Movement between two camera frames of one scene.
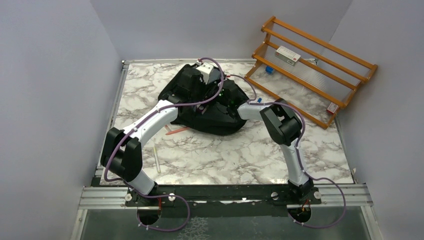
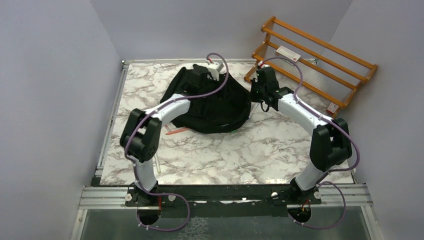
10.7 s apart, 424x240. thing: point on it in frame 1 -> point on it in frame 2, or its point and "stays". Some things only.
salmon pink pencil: (177, 130) stays
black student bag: (207, 117) stays
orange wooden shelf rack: (315, 77) stays
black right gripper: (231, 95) -> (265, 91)
